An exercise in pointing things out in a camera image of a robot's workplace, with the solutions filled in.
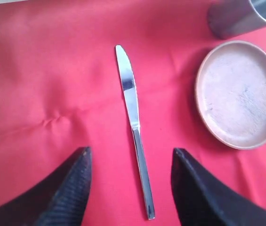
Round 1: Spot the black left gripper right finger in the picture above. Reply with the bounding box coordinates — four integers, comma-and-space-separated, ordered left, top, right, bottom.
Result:
171, 148, 266, 226

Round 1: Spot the red scalloped table cloth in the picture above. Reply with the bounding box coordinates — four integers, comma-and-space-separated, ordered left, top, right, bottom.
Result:
0, 0, 266, 226

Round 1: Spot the silver table knife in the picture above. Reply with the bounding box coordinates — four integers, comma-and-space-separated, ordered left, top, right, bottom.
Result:
115, 45, 155, 220

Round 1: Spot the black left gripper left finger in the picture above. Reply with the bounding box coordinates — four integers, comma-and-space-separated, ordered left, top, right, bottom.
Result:
0, 147, 92, 226

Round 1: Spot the stainless steel cup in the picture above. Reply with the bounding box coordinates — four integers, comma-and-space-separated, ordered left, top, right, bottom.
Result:
208, 0, 266, 39

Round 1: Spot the brown round plate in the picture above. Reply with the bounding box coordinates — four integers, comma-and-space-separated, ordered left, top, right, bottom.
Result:
194, 40, 266, 150

